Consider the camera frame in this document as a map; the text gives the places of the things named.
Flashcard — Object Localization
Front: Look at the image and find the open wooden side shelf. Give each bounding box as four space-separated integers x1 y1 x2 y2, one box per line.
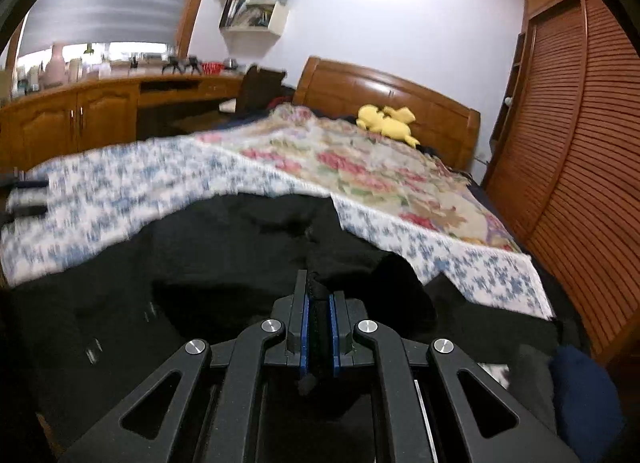
491 32 527 154

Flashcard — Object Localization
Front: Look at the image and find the bed with floral sheet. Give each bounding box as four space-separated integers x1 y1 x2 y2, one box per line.
0 135 556 321

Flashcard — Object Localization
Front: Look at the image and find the yellow plush toy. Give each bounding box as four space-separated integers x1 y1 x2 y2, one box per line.
356 104 422 148

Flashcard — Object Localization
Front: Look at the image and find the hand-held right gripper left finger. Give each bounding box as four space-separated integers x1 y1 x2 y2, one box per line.
60 270 313 463

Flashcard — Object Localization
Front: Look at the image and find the pink vase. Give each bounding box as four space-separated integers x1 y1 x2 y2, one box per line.
42 43 68 90

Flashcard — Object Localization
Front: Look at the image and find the wooden desk cabinet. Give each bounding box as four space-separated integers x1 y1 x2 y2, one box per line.
0 70 251 171

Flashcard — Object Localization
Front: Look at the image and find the navy blue cloth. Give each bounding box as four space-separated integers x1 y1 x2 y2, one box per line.
549 345 626 459

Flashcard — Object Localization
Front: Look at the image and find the wooden chair with dark clothes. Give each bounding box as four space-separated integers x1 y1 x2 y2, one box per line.
235 64 296 116

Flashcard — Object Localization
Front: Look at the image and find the wooden headboard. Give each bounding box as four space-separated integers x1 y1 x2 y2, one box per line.
292 56 482 174

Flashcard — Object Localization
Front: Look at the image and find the louvered wooden wardrobe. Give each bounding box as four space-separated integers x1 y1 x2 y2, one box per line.
482 0 640 369

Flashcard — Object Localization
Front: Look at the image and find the black garment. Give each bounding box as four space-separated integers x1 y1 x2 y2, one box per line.
0 193 561 463

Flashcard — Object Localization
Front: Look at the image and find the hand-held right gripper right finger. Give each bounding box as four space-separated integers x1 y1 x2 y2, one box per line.
327 290 581 463

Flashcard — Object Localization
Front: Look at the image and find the pink floral quilt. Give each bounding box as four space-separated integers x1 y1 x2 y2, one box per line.
192 103 523 254

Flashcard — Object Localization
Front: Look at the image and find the grey cloth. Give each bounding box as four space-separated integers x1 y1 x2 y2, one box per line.
510 343 558 439

